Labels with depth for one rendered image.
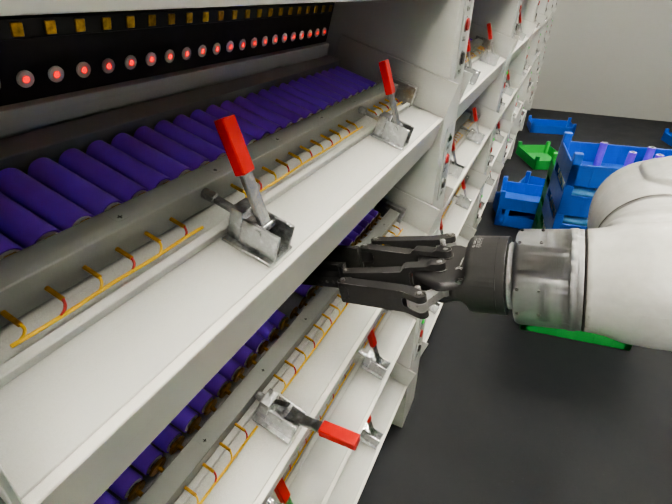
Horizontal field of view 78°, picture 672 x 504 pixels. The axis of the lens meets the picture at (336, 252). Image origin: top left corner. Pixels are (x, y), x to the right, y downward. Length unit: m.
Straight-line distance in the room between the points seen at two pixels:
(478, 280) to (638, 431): 0.95
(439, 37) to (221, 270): 0.47
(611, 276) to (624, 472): 0.86
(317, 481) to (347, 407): 0.12
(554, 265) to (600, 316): 0.05
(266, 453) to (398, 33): 0.55
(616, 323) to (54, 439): 0.36
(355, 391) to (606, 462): 0.68
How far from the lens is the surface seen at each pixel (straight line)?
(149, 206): 0.28
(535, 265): 0.38
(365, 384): 0.70
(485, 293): 0.39
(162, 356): 0.23
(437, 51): 0.64
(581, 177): 1.19
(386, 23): 0.66
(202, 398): 0.41
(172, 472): 0.38
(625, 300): 0.38
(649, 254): 0.38
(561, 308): 0.39
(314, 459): 0.62
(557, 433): 1.19
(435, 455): 1.07
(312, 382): 0.45
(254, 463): 0.41
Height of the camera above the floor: 0.89
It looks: 32 degrees down
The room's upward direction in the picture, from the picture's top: straight up
